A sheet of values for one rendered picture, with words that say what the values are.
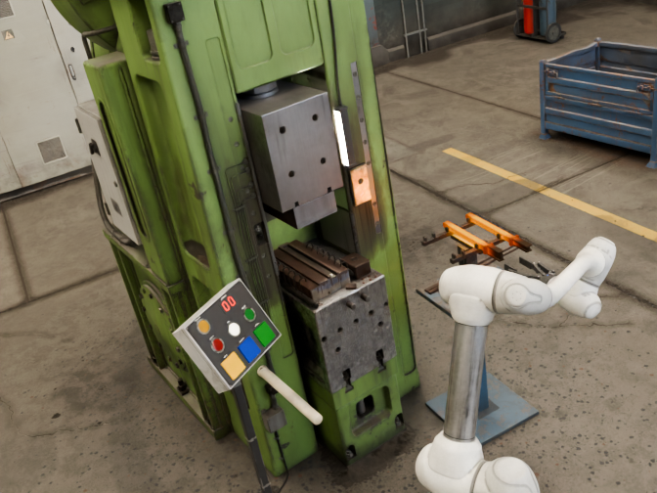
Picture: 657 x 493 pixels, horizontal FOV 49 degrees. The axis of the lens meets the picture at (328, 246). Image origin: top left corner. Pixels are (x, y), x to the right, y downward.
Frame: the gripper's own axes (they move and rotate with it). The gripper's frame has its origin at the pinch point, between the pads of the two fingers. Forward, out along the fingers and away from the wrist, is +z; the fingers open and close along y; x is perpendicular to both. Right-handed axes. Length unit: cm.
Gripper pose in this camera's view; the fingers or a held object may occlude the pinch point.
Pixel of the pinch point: (517, 265)
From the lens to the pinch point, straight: 296.4
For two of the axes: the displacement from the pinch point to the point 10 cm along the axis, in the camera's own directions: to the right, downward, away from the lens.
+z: -4.4, -3.6, 8.2
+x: -1.7, -8.7, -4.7
